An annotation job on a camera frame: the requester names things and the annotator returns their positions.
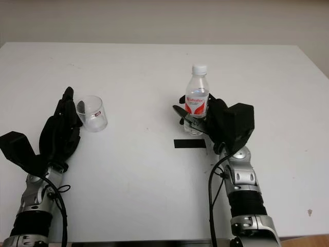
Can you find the clear water bottle red label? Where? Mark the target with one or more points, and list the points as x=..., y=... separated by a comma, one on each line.
x=196, y=103

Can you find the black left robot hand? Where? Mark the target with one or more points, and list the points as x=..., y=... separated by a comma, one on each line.
x=59, y=136

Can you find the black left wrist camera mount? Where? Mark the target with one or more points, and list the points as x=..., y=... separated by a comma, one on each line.
x=18, y=146

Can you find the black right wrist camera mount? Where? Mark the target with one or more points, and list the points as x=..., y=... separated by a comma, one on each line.
x=241, y=123

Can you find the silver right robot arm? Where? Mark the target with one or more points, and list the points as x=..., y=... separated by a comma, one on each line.
x=244, y=185

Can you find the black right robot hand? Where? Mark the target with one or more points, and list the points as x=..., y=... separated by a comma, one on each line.
x=218, y=123

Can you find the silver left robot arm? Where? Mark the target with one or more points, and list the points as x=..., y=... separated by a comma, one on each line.
x=33, y=198

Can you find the black tape strip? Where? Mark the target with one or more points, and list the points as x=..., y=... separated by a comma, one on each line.
x=189, y=144

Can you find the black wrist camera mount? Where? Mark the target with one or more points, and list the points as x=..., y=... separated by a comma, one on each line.
x=18, y=146
x=241, y=123

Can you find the clear plastic cup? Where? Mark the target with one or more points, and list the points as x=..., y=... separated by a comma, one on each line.
x=93, y=115

